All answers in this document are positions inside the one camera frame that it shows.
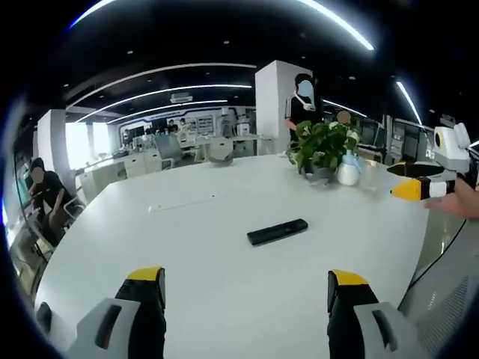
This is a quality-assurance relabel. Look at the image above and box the grey office chair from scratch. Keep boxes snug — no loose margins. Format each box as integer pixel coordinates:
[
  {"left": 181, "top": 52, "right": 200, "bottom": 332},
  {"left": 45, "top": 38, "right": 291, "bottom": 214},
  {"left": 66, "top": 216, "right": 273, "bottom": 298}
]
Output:
[{"left": 55, "top": 194, "right": 86, "bottom": 231}]

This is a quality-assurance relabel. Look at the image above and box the black remote control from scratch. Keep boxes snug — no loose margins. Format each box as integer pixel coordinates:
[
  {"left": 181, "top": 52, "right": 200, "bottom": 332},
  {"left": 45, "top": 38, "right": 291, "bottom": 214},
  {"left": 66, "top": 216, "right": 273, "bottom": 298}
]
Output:
[{"left": 246, "top": 218, "right": 310, "bottom": 247}]

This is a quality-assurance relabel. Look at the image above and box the grey round device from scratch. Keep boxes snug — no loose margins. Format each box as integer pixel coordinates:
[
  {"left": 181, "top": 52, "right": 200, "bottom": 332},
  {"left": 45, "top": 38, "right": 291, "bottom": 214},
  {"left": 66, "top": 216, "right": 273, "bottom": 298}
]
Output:
[{"left": 207, "top": 138, "right": 236, "bottom": 167}]

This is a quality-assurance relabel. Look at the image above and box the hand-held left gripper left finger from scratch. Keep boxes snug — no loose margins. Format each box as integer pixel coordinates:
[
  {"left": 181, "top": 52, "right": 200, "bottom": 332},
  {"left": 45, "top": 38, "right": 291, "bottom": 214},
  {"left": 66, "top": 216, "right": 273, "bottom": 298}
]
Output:
[{"left": 66, "top": 266, "right": 168, "bottom": 359}]

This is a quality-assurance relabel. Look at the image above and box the white neck-worn device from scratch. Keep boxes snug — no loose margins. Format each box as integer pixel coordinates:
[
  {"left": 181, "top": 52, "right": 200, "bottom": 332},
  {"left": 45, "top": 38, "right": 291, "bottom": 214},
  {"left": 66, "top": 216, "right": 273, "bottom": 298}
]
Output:
[{"left": 293, "top": 92, "right": 317, "bottom": 112}]

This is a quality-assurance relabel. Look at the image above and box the white low cabinet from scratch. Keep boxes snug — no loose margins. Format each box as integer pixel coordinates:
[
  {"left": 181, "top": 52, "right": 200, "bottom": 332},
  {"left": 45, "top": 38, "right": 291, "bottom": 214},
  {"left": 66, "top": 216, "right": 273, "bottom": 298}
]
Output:
[{"left": 76, "top": 151, "right": 165, "bottom": 205}]

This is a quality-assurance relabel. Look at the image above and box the grey plant pot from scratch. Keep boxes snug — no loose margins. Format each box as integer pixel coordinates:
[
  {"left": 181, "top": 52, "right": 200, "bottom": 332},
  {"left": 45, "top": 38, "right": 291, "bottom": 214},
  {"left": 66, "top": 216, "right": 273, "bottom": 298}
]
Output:
[{"left": 302, "top": 166, "right": 337, "bottom": 187}]

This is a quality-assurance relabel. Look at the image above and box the green potted plant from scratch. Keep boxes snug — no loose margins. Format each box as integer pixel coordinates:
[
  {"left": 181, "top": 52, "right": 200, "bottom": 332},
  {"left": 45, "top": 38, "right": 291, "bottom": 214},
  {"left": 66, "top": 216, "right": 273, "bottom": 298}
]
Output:
[{"left": 287, "top": 120, "right": 363, "bottom": 175}]

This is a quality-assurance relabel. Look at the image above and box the person's right hand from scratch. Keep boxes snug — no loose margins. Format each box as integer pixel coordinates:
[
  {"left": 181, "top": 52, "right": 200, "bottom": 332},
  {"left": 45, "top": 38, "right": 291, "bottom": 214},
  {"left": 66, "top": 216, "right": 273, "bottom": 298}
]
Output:
[{"left": 422, "top": 182, "right": 479, "bottom": 220}]

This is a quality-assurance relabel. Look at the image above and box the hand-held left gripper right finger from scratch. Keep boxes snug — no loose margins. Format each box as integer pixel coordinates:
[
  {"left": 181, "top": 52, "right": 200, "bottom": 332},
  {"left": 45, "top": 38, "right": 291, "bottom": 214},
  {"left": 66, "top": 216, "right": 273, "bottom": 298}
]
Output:
[{"left": 326, "top": 269, "right": 431, "bottom": 359}]

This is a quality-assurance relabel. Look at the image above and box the white spray bottle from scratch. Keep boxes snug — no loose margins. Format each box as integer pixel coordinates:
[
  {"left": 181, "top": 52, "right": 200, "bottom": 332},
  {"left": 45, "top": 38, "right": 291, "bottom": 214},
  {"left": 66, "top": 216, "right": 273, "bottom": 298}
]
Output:
[{"left": 336, "top": 150, "right": 364, "bottom": 186}]

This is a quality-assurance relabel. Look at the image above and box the white square pillar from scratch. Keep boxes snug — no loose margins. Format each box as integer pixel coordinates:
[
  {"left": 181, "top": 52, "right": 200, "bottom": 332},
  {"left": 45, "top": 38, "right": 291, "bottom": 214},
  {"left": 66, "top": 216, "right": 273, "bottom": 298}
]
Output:
[{"left": 254, "top": 59, "right": 314, "bottom": 158}]

